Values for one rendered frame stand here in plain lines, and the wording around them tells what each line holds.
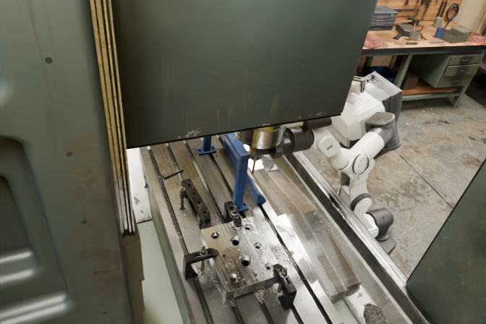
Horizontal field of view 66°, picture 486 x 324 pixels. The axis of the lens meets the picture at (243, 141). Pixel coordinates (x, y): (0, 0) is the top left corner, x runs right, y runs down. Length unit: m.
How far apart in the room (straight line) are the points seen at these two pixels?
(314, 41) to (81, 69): 0.58
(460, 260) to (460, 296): 0.14
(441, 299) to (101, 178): 1.40
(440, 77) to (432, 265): 3.33
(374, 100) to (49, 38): 1.51
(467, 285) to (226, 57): 1.19
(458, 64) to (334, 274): 3.46
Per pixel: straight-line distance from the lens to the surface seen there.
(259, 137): 1.11
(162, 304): 1.79
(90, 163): 0.64
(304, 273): 1.59
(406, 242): 3.20
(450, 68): 4.75
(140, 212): 2.07
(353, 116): 1.77
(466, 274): 1.60
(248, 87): 0.92
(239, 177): 1.59
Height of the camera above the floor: 2.18
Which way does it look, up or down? 37 degrees down
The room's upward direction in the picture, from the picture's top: 8 degrees clockwise
